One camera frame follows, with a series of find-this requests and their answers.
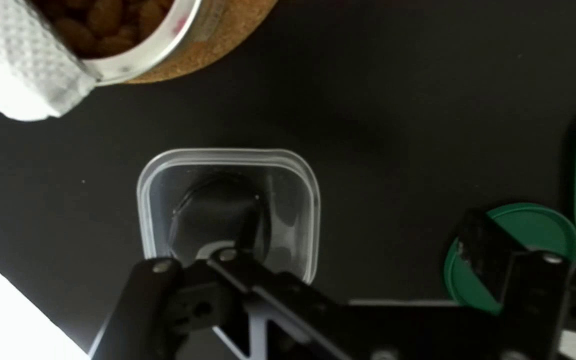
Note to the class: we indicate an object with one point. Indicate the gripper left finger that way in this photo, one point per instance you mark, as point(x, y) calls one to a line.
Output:
point(208, 305)

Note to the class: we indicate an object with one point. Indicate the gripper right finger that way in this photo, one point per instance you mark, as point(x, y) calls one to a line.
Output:
point(523, 295)

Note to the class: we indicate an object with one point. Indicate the black round object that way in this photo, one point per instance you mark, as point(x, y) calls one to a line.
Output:
point(218, 215)

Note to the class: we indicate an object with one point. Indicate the clear plastic square bowl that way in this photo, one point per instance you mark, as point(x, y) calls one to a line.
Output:
point(293, 200)

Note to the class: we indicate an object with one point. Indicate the metal bowl of brown nuts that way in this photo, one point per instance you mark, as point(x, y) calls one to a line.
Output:
point(118, 30)

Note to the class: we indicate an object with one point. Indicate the round green lid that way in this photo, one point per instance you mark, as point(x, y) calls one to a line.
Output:
point(543, 227)

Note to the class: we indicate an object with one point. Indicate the round cork mat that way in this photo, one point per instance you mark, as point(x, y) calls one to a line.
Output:
point(228, 35)

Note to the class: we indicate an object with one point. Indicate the white paper towel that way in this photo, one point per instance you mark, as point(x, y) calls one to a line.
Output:
point(13, 60)

